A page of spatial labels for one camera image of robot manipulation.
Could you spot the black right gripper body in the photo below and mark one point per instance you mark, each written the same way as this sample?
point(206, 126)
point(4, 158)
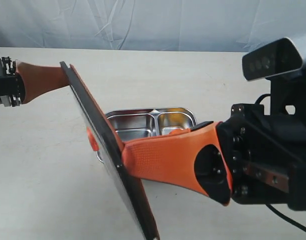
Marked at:
point(266, 155)

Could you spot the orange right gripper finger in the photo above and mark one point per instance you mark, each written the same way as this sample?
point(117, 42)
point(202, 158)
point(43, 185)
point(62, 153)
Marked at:
point(204, 129)
point(193, 163)

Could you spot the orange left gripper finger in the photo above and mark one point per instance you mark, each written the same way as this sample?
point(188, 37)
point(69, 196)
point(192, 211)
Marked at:
point(38, 80)

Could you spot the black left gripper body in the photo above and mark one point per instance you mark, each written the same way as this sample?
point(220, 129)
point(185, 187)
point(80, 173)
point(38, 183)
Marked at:
point(12, 90)

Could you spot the steel lunch box lid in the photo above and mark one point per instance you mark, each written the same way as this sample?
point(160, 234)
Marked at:
point(110, 148)

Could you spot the yellow cheese block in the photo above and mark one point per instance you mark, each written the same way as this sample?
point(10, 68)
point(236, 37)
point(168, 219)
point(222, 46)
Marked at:
point(177, 120)

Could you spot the steel two-compartment lunch box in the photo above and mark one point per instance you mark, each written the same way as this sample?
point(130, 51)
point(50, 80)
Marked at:
point(131, 124)

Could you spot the white backdrop cloth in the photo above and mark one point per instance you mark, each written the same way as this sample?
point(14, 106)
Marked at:
point(149, 25)

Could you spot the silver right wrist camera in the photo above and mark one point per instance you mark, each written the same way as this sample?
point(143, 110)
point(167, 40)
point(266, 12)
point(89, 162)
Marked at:
point(280, 57)

